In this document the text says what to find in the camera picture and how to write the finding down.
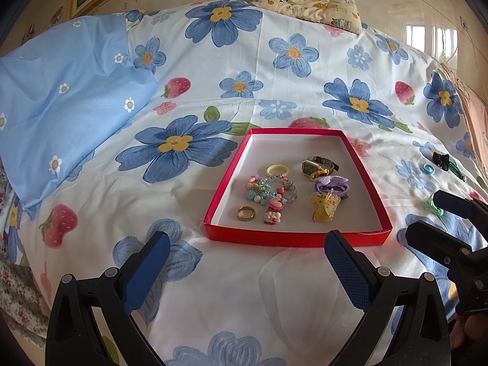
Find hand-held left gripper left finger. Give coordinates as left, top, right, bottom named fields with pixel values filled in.
left=46, top=231, right=171, bottom=366

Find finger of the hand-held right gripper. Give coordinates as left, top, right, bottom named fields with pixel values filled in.
left=434, top=189, right=488, bottom=239
left=405, top=220, right=488, bottom=317

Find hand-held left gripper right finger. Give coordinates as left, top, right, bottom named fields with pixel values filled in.
left=323, top=229, right=455, bottom=366

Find green ring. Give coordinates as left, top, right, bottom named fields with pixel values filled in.
left=424, top=194, right=445, bottom=216

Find red cardboard box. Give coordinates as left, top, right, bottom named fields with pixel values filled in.
left=203, top=129, right=392, bottom=248

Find yellow hair claw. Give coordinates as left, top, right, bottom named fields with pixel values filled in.
left=309, top=192, right=341, bottom=223

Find purple hair tie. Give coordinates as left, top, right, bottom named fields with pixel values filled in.
left=314, top=175, right=350, bottom=201

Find pink flower hair clip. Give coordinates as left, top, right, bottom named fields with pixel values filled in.
left=263, top=194, right=285, bottom=225

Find clear pastel bead bracelet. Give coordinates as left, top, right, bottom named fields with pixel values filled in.
left=267, top=174, right=299, bottom=203

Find wristwatch with chain strap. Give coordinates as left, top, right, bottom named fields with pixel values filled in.
left=302, top=156, right=341, bottom=177

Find chunky pastel bead bracelet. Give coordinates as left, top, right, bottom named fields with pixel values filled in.
left=244, top=174, right=272, bottom=205

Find person's right hand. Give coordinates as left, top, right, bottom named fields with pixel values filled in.
left=450, top=313, right=488, bottom=353

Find green hair clip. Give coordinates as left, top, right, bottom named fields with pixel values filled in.
left=448, top=160, right=468, bottom=182

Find pink printed cloth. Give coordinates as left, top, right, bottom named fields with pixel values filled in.
left=438, top=61, right=488, bottom=161

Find floral strawberry bedsheet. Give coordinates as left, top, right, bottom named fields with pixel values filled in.
left=0, top=0, right=488, bottom=366

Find small floral print cloth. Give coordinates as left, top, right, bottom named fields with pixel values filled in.
left=0, top=160, right=51, bottom=340

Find light blue pillow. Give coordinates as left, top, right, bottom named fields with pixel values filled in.
left=0, top=15, right=159, bottom=220

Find panda print pillow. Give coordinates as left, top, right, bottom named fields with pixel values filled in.
left=249, top=0, right=363, bottom=36

